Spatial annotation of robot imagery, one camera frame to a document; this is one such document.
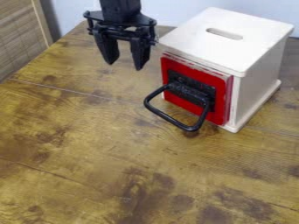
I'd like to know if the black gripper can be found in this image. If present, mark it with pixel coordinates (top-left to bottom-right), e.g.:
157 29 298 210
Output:
83 10 157 70

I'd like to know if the black metal drawer handle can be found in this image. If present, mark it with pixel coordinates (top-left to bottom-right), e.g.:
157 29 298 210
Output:
145 70 217 132

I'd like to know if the red wooden drawer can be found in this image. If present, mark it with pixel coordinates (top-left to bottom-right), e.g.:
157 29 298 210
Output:
162 53 234 125

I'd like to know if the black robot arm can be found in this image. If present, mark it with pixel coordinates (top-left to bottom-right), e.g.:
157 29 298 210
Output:
83 0 158 71

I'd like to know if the wooden panel at left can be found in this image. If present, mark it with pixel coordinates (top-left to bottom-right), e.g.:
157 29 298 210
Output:
0 0 52 83

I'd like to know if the white wooden box cabinet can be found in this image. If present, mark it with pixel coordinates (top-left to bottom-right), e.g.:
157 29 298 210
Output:
161 8 295 132

